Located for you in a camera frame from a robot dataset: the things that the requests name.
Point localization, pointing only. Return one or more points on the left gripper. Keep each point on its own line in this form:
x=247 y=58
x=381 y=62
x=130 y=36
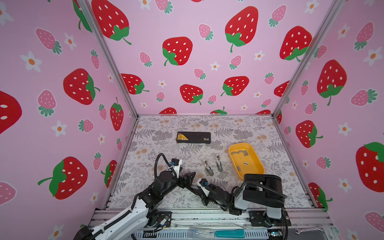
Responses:
x=187 y=182

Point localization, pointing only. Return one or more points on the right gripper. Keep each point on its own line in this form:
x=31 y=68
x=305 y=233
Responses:
x=200 y=191

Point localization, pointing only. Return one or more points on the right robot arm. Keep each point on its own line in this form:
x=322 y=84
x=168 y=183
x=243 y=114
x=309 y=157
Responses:
x=265 y=190

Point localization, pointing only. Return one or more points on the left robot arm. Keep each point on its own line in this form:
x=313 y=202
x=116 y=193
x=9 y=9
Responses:
x=143 y=211

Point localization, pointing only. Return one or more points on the black tool case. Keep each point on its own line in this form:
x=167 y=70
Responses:
x=194 y=137

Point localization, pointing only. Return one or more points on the yellow plastic tray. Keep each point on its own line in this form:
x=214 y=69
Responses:
x=255 y=165

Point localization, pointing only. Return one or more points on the staple strips in tray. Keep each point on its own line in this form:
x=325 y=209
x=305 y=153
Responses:
x=240 y=159

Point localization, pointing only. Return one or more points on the silver wrench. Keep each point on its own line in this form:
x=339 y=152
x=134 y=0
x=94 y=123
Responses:
x=302 y=230

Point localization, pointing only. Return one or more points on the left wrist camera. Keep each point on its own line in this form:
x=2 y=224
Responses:
x=176 y=167

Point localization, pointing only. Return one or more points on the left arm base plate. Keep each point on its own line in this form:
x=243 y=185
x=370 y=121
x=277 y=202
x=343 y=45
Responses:
x=162 y=219

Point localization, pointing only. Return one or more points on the teal handled tool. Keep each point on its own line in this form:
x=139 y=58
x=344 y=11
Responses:
x=234 y=234

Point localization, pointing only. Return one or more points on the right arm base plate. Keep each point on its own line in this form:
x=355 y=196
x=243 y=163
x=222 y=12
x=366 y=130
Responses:
x=260 y=219

